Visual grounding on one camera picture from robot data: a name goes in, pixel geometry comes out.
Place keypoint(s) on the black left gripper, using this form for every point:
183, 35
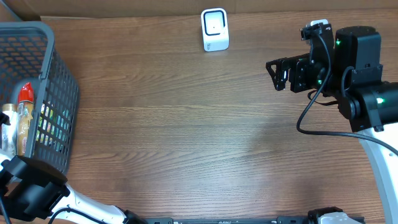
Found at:
4, 119

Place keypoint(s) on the orange spaghetti packet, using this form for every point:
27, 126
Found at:
25, 105

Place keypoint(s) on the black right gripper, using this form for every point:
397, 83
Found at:
280, 78

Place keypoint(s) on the teal tissue packet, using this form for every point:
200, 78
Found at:
63, 120

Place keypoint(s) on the white barcode scanner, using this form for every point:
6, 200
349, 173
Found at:
215, 32

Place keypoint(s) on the grey plastic mesh basket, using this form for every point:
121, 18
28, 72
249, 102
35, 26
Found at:
28, 54

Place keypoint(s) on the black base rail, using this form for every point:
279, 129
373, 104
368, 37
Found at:
278, 220

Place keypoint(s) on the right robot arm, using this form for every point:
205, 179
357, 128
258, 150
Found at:
345, 66

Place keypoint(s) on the white tube gold cap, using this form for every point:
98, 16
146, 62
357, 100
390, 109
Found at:
9, 132

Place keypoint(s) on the green snack packet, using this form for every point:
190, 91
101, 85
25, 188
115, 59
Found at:
47, 124

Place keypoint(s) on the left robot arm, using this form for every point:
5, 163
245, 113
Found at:
33, 189

